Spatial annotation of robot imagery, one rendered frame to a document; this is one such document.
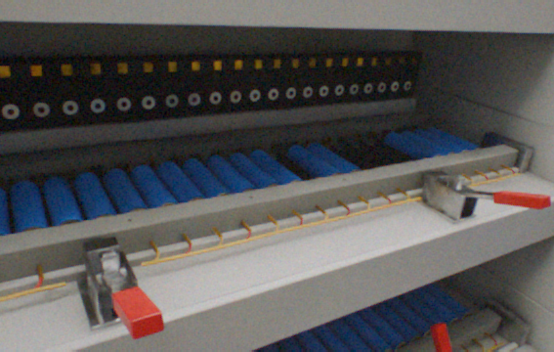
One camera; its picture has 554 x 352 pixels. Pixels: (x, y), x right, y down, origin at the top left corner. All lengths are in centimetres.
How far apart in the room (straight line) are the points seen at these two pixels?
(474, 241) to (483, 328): 17
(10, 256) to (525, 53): 48
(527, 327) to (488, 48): 30
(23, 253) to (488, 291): 49
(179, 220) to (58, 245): 7
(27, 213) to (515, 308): 49
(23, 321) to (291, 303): 14
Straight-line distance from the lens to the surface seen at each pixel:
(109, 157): 38
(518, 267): 57
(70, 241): 27
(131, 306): 19
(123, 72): 39
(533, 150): 53
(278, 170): 37
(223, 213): 30
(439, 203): 39
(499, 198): 36
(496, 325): 58
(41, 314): 26
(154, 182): 34
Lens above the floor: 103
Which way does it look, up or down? 9 degrees down
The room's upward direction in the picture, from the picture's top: 5 degrees counter-clockwise
